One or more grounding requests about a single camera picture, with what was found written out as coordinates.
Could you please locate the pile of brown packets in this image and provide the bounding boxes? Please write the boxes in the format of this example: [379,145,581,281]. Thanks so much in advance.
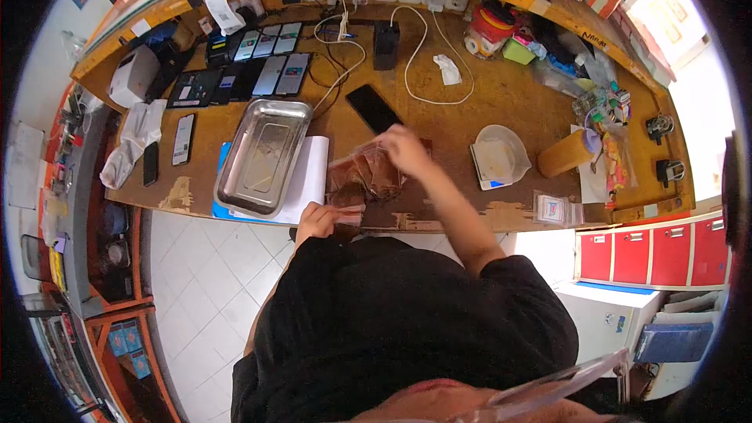
[326,138,434,203]

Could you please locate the white charging cable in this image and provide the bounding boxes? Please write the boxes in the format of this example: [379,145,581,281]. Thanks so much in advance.
[390,5,475,106]

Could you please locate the orange display counter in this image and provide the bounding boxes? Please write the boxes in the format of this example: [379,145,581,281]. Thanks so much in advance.
[22,87,181,423]

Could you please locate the clear plastic piece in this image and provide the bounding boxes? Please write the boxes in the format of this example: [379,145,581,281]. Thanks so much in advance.
[485,347,633,421]

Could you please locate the black charger box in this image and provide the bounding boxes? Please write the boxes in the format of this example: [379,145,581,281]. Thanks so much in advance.
[373,21,402,71]

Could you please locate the large black smartphone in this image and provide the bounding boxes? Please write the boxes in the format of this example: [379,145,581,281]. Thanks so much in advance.
[345,83,405,136]

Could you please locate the person's right fingers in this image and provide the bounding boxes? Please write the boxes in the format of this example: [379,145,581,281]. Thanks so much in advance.
[375,125,419,156]

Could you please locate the white plastic bag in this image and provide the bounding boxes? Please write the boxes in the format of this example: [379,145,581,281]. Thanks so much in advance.
[99,99,169,190]

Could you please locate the smartphone with white screen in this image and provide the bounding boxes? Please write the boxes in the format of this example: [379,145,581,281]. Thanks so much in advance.
[172,113,196,167]

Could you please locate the red locker cabinet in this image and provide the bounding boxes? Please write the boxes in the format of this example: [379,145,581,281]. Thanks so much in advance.
[575,213,733,293]

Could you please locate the bag of colourful small items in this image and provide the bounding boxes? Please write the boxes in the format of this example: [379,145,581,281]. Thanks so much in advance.
[571,81,640,208]

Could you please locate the steel tray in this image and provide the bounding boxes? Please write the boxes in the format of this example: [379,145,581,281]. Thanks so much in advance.
[213,99,314,220]

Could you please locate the white cable bundle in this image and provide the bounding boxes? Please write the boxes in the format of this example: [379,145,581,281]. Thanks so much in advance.
[310,11,367,114]

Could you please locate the brown tape roll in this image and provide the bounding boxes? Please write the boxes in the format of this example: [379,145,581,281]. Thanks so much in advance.
[536,128,597,179]

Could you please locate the red tape rolls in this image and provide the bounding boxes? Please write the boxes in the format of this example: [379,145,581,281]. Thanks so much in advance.
[464,1,519,61]

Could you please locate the group of smartphones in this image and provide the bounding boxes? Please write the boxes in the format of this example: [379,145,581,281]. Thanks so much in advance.
[167,22,313,110]

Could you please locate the person's left fingers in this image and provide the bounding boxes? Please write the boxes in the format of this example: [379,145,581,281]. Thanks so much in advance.
[311,202,353,229]

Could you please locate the green box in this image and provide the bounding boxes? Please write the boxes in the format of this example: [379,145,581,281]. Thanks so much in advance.
[502,36,537,66]

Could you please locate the crumpled white tissue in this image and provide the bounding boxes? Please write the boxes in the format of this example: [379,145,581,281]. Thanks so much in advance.
[433,54,464,87]

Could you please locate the person's left hand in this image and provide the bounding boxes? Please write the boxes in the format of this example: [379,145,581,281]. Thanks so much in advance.
[295,201,353,249]

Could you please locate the white paper sheet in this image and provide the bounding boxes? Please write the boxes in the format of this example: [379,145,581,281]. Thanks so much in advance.
[231,135,330,226]

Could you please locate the small clear packets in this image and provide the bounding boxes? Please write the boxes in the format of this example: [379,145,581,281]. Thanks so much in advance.
[532,190,586,229]

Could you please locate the small black smartphone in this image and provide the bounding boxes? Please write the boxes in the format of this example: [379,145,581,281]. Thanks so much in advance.
[142,140,161,188]

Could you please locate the person's body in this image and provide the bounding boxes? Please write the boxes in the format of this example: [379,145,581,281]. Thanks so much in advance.
[231,235,647,423]

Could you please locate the white scale with bowl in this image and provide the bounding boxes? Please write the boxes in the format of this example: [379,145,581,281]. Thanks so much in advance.
[469,124,533,191]

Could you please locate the single dark brown packet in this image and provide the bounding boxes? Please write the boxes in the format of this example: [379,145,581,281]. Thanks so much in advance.
[329,183,369,242]

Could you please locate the white box printer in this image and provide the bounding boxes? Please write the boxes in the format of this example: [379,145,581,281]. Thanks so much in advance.
[107,45,161,109]

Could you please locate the white receipt strip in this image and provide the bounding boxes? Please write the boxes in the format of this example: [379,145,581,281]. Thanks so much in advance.
[195,0,247,36]

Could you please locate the person's right hand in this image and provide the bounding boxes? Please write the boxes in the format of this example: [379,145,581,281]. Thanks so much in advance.
[375,125,437,182]

